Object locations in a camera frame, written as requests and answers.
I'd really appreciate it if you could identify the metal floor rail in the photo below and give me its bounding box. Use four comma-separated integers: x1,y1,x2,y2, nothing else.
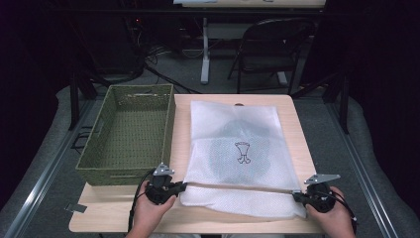
325,98,399,238
2,98,97,238

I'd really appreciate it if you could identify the floor cable bundle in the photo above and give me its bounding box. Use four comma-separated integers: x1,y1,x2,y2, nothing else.
140,44,203,95

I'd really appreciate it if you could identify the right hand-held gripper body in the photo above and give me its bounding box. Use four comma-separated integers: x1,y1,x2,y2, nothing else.
304,174,341,213

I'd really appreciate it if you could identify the person's left hand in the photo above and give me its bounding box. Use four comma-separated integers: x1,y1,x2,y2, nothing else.
133,180,178,231

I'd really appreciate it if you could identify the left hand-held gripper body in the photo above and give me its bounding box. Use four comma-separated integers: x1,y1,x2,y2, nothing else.
145,162,175,205

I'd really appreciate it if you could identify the white mesh laundry bag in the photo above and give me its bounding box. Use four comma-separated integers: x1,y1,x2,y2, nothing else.
179,99,308,220

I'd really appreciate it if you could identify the green woven basket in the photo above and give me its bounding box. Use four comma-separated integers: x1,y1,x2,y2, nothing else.
74,83,177,187

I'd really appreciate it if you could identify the white background desk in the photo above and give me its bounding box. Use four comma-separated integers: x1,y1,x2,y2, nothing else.
172,0,327,87

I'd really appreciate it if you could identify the person's right hand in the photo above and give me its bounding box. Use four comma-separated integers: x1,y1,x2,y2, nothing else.
305,185,357,234

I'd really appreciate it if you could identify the black equipment cabinet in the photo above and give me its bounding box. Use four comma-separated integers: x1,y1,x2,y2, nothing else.
73,0,147,76

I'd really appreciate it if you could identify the black folding chair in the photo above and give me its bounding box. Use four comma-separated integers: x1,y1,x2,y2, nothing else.
227,18,316,96

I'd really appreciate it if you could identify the grey tape piece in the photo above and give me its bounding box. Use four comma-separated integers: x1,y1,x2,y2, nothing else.
63,201,88,214

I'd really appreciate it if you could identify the black metal stand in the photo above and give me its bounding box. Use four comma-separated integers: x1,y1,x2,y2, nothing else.
67,68,112,131
291,70,352,135

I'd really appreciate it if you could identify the black garment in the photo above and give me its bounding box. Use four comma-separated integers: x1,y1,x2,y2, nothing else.
206,118,281,177

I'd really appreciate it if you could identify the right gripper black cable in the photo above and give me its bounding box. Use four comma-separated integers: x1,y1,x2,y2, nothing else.
325,188,359,233

